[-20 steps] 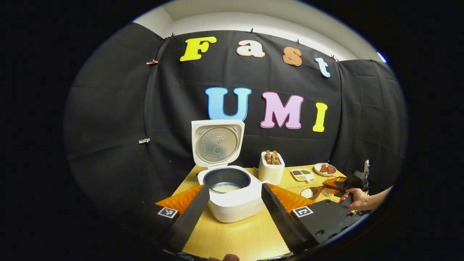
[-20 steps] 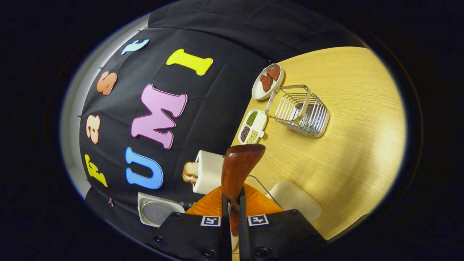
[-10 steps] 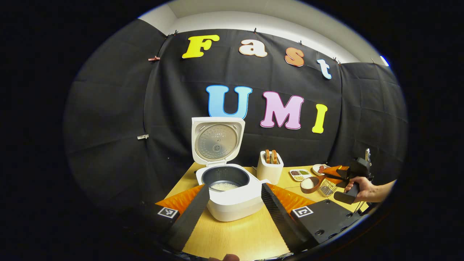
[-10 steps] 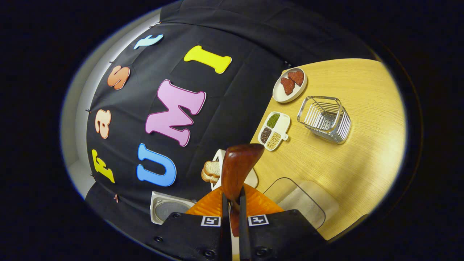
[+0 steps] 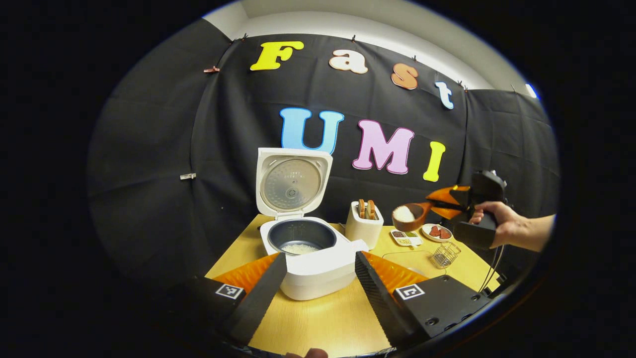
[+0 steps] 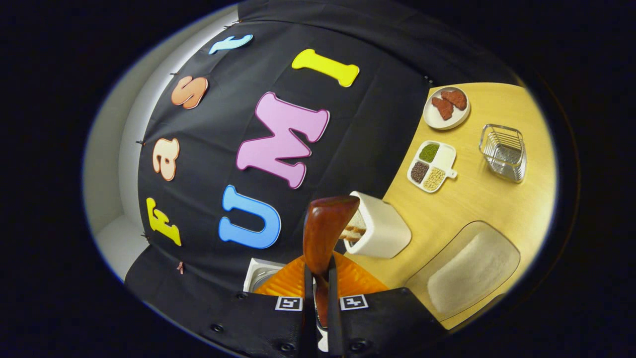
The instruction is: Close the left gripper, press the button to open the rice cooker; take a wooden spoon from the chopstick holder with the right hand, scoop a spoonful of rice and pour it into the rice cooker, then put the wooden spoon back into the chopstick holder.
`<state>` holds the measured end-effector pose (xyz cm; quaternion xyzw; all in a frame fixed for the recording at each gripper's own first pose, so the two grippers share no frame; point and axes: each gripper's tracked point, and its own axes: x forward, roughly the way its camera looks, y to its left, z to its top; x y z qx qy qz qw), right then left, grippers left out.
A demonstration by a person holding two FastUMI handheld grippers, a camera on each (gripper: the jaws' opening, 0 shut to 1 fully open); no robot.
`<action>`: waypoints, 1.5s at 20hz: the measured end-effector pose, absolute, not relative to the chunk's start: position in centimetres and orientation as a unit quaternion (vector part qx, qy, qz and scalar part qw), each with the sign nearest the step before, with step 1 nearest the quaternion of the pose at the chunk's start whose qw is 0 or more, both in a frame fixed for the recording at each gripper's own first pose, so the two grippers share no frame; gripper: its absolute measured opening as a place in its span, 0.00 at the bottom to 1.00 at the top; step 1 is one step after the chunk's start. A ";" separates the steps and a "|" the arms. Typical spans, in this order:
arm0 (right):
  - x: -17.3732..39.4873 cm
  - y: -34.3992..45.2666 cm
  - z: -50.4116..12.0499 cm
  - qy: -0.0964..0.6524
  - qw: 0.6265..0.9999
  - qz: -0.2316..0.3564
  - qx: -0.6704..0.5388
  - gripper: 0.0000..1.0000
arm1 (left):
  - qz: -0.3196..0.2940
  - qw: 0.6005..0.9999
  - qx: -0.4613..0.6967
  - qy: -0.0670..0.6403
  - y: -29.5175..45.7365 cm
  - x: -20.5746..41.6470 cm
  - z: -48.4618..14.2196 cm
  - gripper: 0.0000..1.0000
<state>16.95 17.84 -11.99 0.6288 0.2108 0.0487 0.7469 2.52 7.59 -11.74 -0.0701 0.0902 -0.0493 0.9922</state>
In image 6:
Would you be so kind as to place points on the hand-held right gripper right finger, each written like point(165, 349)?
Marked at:
point(334, 318)

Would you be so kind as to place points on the white toaster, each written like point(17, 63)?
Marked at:
point(382, 228)

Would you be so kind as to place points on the white divided dish of grains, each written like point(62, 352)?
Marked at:
point(444, 159)

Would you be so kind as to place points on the black backdrop cloth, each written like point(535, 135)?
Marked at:
point(357, 124)

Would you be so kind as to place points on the white round plate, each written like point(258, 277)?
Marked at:
point(430, 117)

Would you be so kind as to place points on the brown wooden spoon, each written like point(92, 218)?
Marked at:
point(328, 223)

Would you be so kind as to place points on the red meat piece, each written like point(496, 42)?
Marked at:
point(456, 98)
point(443, 108)

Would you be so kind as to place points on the toast slice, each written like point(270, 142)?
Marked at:
point(358, 221)
point(353, 234)

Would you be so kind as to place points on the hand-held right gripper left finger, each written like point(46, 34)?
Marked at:
point(309, 313)

